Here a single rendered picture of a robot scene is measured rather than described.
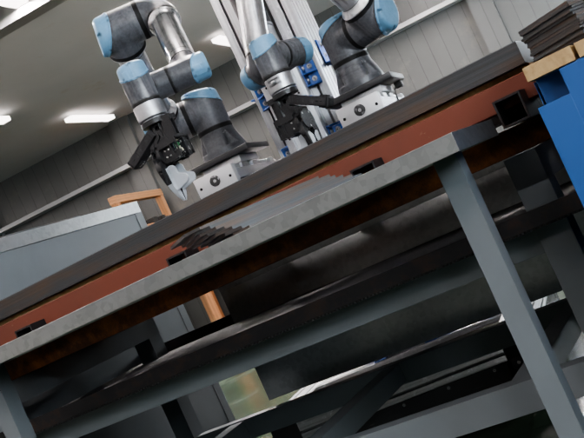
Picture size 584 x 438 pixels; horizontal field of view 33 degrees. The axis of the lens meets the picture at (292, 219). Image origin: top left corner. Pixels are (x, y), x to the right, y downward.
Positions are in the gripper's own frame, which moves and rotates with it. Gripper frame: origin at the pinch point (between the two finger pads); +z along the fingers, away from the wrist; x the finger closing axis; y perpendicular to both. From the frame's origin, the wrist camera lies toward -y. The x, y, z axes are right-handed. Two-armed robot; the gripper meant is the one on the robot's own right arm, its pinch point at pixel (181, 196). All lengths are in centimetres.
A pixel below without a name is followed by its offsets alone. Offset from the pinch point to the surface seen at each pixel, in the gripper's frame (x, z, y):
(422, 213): 41, 29, 42
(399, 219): 41, 28, 35
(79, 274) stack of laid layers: -36.4, 9.1, -10.3
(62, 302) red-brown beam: -36.2, 13.0, -18.0
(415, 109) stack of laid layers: -38, 10, 74
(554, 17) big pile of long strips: -63, 9, 106
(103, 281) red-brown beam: -36.5, 12.8, -5.1
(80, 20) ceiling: 578, -258, -354
